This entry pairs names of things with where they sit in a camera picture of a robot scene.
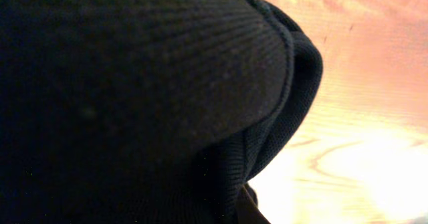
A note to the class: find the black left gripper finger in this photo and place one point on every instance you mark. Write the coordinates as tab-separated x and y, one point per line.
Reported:
247	211

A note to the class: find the black t-shirt white logo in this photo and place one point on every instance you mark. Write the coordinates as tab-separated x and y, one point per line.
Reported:
145	111

